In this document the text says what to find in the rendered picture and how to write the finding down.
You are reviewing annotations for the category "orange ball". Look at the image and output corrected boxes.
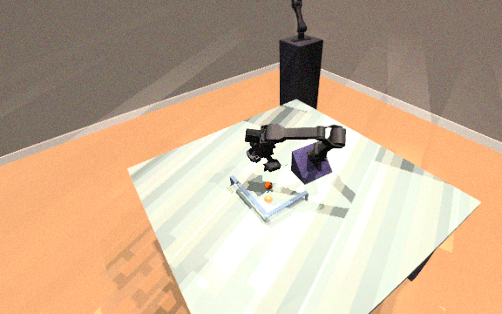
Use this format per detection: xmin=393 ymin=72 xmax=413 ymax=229
xmin=264 ymin=181 xmax=273 ymax=190

